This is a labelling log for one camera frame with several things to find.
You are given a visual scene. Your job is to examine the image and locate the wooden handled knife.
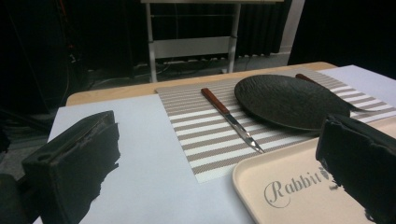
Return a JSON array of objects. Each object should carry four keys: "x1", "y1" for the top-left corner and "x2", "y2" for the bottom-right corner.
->
[{"x1": 200, "y1": 87, "x2": 265, "y2": 154}]

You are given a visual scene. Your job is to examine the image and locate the white paper sheet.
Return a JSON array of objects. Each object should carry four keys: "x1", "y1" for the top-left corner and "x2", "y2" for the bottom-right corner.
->
[{"x1": 32, "y1": 64, "x2": 396, "y2": 224}]

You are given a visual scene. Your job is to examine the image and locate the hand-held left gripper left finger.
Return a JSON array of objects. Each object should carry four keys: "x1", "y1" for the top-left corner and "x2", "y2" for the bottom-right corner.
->
[{"x1": 21, "y1": 110, "x2": 121, "y2": 224}]

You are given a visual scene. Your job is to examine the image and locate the black curtain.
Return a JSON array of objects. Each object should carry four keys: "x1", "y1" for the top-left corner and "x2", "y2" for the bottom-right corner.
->
[{"x1": 0, "y1": 0, "x2": 396, "y2": 116}]

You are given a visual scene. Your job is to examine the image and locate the black textured plate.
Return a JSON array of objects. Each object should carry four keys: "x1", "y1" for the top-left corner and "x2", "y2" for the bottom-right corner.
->
[{"x1": 233, "y1": 74, "x2": 352, "y2": 132}]

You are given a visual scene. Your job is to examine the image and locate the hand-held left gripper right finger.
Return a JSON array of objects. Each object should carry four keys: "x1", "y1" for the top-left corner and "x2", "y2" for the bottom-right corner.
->
[{"x1": 315, "y1": 113, "x2": 396, "y2": 224}]

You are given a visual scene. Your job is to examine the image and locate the beige tray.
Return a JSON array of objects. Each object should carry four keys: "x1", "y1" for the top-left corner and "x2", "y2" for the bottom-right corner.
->
[{"x1": 232, "y1": 116, "x2": 396, "y2": 224}]

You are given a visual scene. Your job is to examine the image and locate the white metal stand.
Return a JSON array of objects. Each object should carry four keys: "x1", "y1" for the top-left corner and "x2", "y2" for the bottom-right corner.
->
[{"x1": 140, "y1": 0, "x2": 285, "y2": 83}]

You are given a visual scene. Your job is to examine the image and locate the striped placemat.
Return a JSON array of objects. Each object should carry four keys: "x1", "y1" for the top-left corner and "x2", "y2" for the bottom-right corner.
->
[{"x1": 155, "y1": 67, "x2": 396, "y2": 184}]

